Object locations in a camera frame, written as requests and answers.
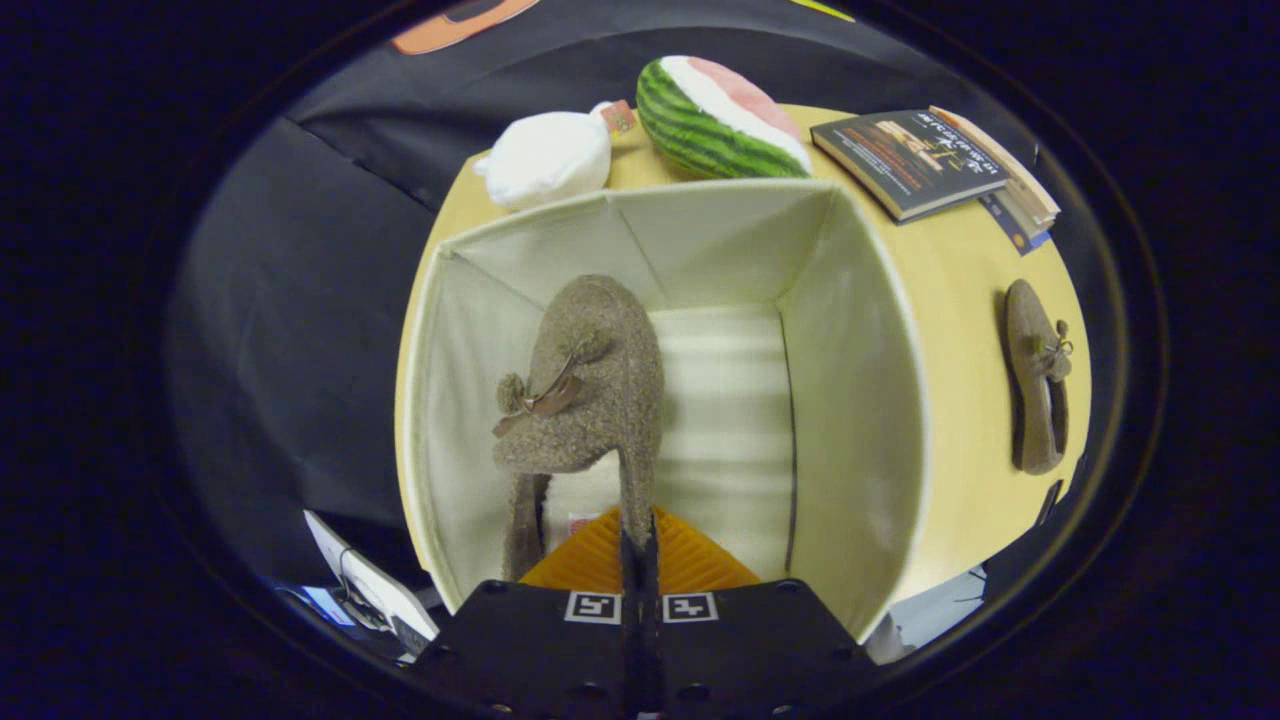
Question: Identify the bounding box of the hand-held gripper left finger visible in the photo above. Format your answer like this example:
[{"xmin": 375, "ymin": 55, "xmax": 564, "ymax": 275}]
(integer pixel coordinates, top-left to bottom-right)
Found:
[{"xmin": 413, "ymin": 505, "xmax": 642, "ymax": 720}]

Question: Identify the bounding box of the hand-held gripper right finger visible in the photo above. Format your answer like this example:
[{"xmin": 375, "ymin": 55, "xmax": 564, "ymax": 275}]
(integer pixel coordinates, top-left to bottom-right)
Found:
[{"xmin": 640, "ymin": 505, "xmax": 883, "ymax": 720}]

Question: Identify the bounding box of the brown fuzzy shoe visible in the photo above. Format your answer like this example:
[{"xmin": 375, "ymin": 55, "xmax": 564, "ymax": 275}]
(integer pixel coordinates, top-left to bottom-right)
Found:
[
  {"xmin": 491, "ymin": 275, "xmax": 667, "ymax": 583},
  {"xmin": 1004, "ymin": 278, "xmax": 1075, "ymax": 476}
]

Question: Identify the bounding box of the watermelon slice plush toy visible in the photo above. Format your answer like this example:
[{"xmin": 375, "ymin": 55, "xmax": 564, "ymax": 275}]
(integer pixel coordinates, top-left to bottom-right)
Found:
[{"xmin": 636, "ymin": 55, "xmax": 814, "ymax": 182}]

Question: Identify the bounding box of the white plush toy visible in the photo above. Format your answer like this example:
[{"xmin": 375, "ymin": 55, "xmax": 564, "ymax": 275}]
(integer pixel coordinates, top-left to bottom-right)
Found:
[{"xmin": 472, "ymin": 99, "xmax": 639, "ymax": 212}]

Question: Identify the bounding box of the cream fabric storage box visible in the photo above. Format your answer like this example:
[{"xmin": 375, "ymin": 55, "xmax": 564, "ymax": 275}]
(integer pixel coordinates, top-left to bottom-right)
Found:
[{"xmin": 396, "ymin": 179, "xmax": 932, "ymax": 644}]

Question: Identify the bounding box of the blue spine book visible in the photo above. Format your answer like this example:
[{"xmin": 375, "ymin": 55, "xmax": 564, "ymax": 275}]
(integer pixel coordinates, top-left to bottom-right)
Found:
[{"xmin": 978, "ymin": 190, "xmax": 1053, "ymax": 257}]

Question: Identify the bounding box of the blue plastic package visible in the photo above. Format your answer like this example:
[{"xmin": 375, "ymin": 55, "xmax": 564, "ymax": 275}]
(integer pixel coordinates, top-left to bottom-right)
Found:
[{"xmin": 288, "ymin": 583, "xmax": 356, "ymax": 629}]

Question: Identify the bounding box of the black cover book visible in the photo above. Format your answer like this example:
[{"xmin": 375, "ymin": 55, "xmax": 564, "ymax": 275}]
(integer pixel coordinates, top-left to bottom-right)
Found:
[{"xmin": 810, "ymin": 108, "xmax": 1011, "ymax": 224}]

